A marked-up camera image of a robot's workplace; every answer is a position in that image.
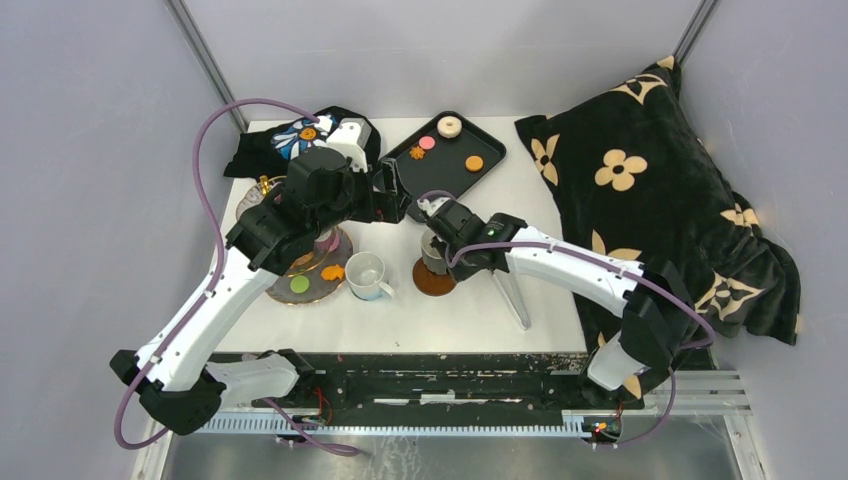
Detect black paper cup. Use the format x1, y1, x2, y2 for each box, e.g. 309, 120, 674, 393
420, 230, 448, 276

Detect metal tongs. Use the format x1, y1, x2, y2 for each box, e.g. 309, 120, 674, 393
491, 272, 532, 331

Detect white mug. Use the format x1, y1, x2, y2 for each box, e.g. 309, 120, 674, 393
345, 252, 396, 301

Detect orange fish cookie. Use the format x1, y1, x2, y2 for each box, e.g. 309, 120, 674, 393
321, 264, 346, 282

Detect green macaron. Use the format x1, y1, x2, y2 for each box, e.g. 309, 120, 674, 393
289, 275, 310, 295

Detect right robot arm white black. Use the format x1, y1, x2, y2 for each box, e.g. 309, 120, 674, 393
417, 196, 694, 391

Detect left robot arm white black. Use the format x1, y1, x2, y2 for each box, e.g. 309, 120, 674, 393
110, 147, 411, 435

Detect orange swirl cookie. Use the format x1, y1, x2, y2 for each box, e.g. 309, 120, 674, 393
409, 146, 426, 160

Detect brown round coaster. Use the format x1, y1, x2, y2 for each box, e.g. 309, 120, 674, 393
412, 259, 456, 297

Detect black flower-print cloth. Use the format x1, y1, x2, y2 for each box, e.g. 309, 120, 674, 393
223, 106, 381, 181

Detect small orange cookie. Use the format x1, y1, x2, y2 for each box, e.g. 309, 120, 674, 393
464, 155, 485, 173

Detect pink macaron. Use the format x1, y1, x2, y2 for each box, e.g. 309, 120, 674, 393
418, 136, 436, 151

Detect black serving tray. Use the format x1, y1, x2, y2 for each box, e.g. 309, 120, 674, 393
386, 110, 507, 201

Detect black floral blanket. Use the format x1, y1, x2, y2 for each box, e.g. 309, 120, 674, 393
514, 55, 802, 399

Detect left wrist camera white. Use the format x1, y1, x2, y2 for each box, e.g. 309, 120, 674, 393
315, 117, 375, 173

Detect white ring donut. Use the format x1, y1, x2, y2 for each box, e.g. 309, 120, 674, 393
437, 115, 463, 139

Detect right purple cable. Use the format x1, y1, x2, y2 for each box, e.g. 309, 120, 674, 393
418, 190, 717, 448

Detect purple cable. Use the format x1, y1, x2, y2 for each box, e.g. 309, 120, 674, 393
418, 190, 717, 448
113, 97, 362, 458

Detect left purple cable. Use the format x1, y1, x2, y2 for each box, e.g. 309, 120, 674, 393
113, 97, 362, 458

